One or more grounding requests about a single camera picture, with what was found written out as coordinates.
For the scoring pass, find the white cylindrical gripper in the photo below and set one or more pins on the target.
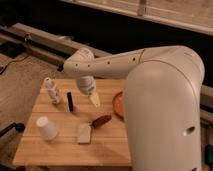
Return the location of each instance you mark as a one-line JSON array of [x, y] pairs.
[[87, 85]]

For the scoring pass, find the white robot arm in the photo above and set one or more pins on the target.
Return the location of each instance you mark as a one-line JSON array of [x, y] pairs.
[[161, 103]]

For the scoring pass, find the black eraser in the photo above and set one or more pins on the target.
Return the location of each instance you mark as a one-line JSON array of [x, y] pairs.
[[70, 101]]

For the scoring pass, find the brown sausage toy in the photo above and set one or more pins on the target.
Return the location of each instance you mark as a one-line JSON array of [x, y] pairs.
[[101, 121]]

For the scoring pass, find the orange bowl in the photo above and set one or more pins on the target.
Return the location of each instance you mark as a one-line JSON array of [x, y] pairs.
[[118, 105]]

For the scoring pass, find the white cloth piece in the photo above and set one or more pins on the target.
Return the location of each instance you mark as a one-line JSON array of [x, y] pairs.
[[84, 133]]

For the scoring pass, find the wooden board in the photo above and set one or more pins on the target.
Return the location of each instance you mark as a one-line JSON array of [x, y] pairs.
[[108, 146]]

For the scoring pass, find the metal rail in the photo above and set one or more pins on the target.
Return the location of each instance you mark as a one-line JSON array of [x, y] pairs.
[[67, 46]]

